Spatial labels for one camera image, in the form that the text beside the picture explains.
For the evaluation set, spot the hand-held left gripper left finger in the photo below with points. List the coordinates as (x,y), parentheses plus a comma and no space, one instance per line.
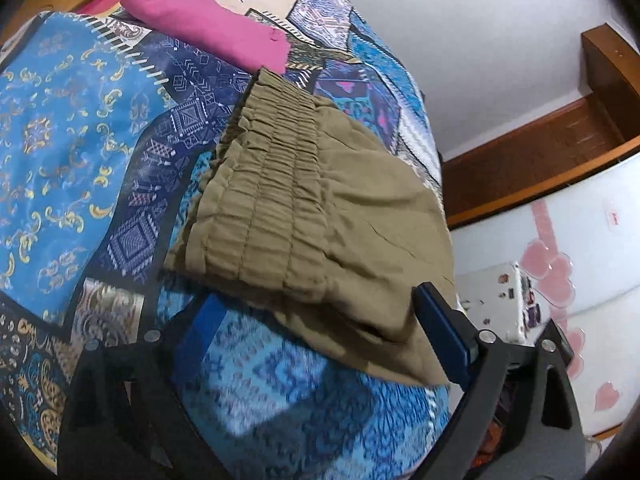
(200,322)

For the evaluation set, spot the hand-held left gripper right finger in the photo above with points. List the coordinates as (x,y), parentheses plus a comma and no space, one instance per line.
(442,332)

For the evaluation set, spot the olive green pants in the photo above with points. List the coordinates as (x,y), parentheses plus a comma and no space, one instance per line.
(320,225)

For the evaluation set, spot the white box with stickers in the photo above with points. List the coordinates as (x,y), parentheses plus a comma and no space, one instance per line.
(497,300)

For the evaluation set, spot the white cabinet with pink hearts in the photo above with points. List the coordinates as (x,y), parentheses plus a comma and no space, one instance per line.
(565,270)

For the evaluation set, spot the blue patchwork printed blanket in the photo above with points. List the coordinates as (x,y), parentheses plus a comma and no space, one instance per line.
(100,170)

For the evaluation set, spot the folded pink garment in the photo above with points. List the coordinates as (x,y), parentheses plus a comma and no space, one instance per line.
(210,20)

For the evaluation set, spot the brown wooden bed frame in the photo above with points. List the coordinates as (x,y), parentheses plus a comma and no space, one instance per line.
(555,130)

